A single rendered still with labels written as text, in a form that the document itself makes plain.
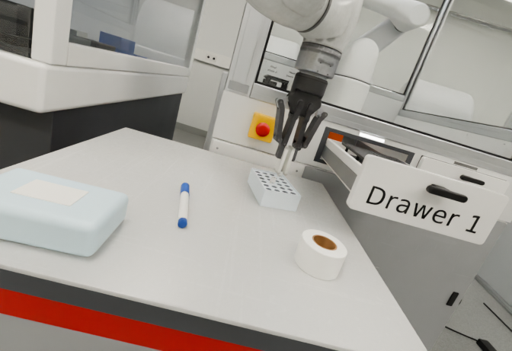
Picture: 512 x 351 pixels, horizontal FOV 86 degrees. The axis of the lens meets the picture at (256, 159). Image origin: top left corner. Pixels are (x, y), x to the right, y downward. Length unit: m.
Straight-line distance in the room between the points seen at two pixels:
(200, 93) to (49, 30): 3.55
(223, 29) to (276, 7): 3.67
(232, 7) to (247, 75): 3.42
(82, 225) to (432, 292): 1.15
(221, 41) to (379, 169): 3.75
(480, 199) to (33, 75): 0.91
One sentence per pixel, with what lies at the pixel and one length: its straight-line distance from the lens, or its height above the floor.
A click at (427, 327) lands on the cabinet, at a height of 0.32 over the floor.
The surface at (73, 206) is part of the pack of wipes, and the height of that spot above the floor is 0.80.
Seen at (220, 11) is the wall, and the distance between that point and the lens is 4.24.
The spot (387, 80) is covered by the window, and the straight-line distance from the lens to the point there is 0.92.
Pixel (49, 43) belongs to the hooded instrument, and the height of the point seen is 0.95.
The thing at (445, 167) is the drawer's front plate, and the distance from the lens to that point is 1.02.
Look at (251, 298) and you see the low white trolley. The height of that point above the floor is 0.76.
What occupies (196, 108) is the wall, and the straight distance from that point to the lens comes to 4.23.
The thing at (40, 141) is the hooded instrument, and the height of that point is 0.71.
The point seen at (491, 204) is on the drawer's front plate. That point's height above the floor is 0.90.
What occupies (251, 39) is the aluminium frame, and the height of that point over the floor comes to 1.10.
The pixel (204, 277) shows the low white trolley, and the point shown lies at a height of 0.76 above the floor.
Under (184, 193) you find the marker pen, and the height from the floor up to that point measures 0.78.
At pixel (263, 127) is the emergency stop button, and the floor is 0.88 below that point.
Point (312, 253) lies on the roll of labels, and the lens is 0.42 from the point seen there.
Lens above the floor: 0.99
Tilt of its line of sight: 15 degrees down
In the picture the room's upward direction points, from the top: 17 degrees clockwise
